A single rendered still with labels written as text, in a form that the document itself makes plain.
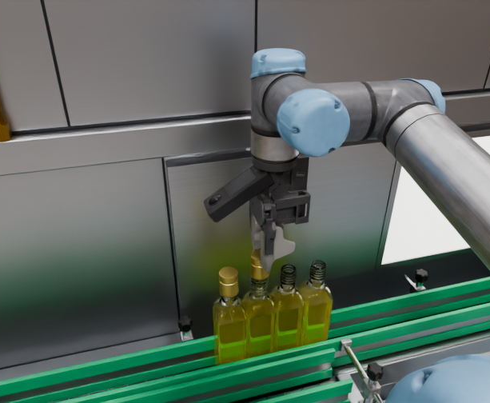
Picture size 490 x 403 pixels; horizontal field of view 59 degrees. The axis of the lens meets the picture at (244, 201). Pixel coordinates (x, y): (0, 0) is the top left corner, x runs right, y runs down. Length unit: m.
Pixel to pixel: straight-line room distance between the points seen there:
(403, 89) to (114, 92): 0.45
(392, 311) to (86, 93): 0.80
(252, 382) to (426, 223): 0.54
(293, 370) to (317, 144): 0.53
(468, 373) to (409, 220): 0.79
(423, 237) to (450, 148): 0.64
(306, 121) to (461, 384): 0.31
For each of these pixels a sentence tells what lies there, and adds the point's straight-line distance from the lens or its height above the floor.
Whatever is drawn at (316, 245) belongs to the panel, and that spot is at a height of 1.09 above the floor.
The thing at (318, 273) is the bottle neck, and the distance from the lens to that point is 0.83.
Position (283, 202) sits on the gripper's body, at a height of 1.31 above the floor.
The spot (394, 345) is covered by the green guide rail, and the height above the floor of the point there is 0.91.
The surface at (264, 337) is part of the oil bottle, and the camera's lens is 0.88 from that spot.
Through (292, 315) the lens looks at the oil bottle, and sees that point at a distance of 0.86.
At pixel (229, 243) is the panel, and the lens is 0.89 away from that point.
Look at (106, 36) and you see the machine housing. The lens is 0.74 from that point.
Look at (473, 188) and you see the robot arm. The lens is 0.47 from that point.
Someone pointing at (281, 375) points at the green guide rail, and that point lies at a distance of 0.93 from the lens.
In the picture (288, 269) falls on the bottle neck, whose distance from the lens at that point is 0.83.
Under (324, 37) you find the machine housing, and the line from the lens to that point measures 0.82.
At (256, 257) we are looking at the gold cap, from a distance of 0.76.
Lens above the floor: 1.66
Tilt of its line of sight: 31 degrees down
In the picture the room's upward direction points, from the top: straight up
